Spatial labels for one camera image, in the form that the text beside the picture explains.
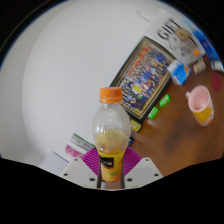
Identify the dark blue pump bottle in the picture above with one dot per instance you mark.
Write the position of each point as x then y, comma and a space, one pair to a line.
131, 141

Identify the pink and yellow mug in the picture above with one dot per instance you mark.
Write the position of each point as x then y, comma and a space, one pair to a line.
203, 113

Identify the green and white tall box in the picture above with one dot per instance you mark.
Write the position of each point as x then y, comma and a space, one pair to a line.
81, 142

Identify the framed group photo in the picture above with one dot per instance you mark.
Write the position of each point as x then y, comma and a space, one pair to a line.
143, 78

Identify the orange-capped juice bottle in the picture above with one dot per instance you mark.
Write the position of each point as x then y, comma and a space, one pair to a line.
111, 133

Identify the clear snack packet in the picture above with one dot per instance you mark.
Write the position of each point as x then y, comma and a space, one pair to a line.
199, 68

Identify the flat round red coaster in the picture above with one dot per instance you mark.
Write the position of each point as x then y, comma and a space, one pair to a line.
216, 81

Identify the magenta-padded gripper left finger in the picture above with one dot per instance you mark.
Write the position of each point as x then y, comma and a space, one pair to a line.
80, 171

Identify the colourful puzzle cube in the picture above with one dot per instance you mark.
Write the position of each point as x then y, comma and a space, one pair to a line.
196, 53

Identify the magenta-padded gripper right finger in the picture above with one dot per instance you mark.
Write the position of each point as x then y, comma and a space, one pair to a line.
143, 171

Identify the white paper gift bag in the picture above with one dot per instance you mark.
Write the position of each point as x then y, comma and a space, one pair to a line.
173, 33

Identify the blue tissue pack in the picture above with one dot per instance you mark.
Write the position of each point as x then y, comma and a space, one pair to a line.
180, 72

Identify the brown glass bottle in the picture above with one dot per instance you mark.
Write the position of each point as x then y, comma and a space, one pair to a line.
135, 125

